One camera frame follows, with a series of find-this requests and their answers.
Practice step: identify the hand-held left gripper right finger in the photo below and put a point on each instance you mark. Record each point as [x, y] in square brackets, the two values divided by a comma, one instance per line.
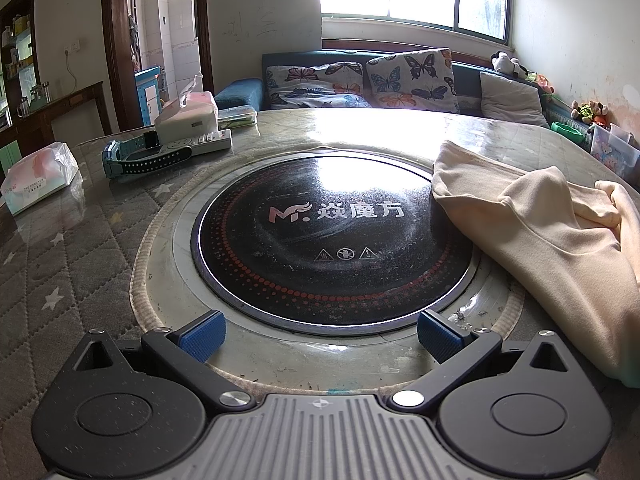
[440, 336]

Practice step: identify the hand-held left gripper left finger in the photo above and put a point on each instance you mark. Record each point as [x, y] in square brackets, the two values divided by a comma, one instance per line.
[202, 336]

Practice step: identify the cream garment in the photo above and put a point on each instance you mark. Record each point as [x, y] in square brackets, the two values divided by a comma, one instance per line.
[550, 260]

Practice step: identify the round black induction cooktop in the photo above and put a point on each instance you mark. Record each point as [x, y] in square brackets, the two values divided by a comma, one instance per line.
[325, 260]

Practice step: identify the white remote control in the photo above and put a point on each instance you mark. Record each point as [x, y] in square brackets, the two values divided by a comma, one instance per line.
[215, 141]

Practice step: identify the blue smartwatch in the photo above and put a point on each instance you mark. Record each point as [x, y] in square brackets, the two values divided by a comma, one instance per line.
[112, 161]

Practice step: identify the white tissue box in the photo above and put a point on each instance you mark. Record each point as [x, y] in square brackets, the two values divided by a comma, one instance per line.
[185, 120]

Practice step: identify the clear plastic food container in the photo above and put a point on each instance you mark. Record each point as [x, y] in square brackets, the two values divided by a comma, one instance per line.
[237, 116]

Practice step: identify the white pink soft tissue pack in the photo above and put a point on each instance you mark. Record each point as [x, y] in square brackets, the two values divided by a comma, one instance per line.
[35, 175]

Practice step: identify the green plastic bowl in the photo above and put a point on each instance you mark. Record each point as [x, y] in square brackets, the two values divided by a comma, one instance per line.
[567, 131]

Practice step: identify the teal sofa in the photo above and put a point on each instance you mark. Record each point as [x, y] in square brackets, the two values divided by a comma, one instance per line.
[240, 92]

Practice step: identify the clear plastic storage box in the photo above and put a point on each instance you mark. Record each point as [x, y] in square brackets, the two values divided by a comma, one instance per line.
[610, 157]

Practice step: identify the blue cabinet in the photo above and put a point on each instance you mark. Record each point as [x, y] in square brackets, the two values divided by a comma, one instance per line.
[147, 95]

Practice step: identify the plain grey pillow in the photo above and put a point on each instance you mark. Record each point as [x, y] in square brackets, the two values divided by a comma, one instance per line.
[510, 97]

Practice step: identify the square butterfly print cushion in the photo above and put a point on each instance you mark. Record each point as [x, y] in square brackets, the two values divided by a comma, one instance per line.
[410, 80]

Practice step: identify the dark wooden sideboard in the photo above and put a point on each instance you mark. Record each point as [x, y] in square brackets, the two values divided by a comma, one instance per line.
[75, 105]

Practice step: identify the brown plush toys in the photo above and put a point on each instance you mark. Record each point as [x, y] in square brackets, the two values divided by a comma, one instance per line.
[585, 111]

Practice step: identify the colourful plush toy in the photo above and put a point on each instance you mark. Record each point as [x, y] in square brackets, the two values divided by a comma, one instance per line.
[542, 84]

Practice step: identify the panda plush toy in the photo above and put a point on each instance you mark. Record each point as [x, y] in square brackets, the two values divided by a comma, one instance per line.
[502, 63]

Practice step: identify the wide butterfly print cushion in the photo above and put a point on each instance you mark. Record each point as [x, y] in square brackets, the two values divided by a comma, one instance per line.
[315, 80]

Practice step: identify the wooden shelf cabinet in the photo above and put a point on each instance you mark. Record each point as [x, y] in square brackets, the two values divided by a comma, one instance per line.
[30, 60]

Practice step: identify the dark wooden door frame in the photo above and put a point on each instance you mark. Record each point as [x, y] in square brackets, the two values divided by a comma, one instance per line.
[112, 35]

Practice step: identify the white wall socket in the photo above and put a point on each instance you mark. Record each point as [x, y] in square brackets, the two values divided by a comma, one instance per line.
[72, 48]

